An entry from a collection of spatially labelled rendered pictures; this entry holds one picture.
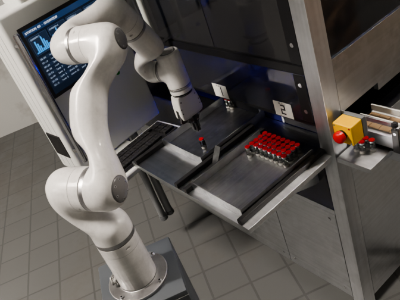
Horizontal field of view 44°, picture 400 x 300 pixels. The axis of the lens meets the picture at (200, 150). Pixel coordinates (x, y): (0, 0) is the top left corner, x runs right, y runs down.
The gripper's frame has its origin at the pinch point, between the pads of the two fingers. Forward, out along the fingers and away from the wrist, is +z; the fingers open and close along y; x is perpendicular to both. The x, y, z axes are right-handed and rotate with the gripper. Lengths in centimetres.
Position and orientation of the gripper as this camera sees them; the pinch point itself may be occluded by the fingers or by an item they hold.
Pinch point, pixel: (195, 125)
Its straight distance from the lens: 187.8
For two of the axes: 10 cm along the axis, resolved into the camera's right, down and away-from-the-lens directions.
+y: -7.2, 5.7, -3.9
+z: 3.2, 7.8, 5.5
